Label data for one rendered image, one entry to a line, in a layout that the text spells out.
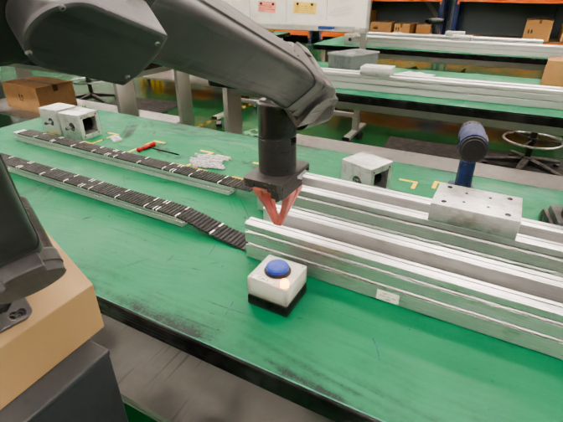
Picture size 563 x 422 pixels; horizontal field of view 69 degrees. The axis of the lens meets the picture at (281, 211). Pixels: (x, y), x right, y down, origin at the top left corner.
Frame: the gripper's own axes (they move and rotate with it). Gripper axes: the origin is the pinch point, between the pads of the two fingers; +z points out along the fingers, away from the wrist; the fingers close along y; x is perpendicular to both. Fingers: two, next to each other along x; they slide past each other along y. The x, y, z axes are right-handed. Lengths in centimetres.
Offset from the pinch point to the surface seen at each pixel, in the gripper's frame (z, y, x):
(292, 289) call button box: 11.5, -2.0, -4.0
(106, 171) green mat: 16, 26, 75
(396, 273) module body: 9.3, 7.8, -18.9
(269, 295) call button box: 12.7, -4.1, -0.5
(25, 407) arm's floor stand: 16.3, -36.0, 19.4
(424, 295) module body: 12.2, 7.8, -24.0
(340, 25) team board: -4, 297, 104
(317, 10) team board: -15, 297, 125
